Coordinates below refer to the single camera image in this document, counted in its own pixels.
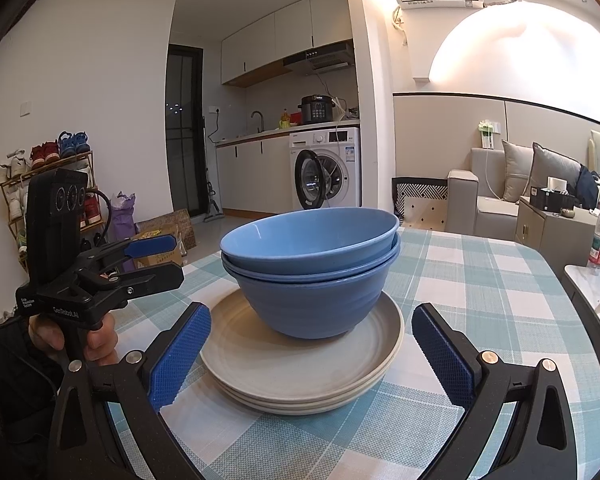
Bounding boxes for purple bag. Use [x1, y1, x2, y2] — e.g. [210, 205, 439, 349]
[108, 192, 136, 242]

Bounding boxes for black tissue box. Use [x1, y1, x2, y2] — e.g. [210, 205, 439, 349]
[529, 177, 576, 214]

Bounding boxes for patterned folded playpen mat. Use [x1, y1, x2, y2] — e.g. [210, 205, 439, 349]
[391, 177, 449, 231]

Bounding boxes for beige cushion back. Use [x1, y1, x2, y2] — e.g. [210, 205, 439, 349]
[503, 141, 533, 203]

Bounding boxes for yellow cardboard box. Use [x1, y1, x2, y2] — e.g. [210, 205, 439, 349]
[129, 226, 183, 269]

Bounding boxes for person's left hand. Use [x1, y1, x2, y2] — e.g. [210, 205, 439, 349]
[28, 311, 120, 366]

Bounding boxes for kitchen cabinets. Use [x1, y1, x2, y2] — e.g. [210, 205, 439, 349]
[221, 0, 353, 88]
[216, 136, 292, 214]

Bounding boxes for yellow oil bottle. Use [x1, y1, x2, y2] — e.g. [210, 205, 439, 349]
[279, 110, 291, 129]

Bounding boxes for grey sofa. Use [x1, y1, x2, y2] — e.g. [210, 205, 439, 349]
[445, 148, 519, 240]

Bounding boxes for brown woven box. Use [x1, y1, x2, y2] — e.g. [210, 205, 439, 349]
[137, 209, 196, 252]

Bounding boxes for black pressure cooker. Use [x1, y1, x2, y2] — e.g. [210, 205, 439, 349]
[298, 94, 335, 125]

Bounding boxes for dark glass door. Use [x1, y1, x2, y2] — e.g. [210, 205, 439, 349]
[164, 44, 208, 217]

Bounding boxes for black kitchen faucet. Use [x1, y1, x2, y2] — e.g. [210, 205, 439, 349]
[250, 110, 264, 133]

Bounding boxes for grey cushion front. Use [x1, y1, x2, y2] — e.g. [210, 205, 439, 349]
[524, 142, 581, 196]

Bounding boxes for blue bowl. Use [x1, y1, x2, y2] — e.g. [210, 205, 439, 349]
[220, 207, 400, 275]
[221, 236, 400, 339]

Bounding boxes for white washing machine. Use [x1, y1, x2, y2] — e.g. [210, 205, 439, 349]
[289, 124, 362, 210]

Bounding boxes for beige side cabinet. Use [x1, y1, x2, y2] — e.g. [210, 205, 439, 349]
[515, 197, 597, 278]

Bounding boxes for teal checkered tablecloth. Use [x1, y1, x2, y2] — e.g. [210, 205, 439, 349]
[162, 230, 600, 479]

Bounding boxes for large cream plate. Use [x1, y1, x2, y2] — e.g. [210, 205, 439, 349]
[200, 290, 404, 400]

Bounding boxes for lower kitchen cabinets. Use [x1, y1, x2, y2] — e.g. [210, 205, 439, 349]
[216, 136, 292, 214]

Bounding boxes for range hood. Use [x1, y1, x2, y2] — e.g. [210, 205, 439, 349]
[283, 40, 354, 75]

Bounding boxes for upper kitchen cabinets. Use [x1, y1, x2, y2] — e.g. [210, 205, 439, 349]
[221, 0, 353, 88]

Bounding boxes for shoe rack with shoes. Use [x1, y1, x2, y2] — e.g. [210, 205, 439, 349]
[0, 131, 105, 269]

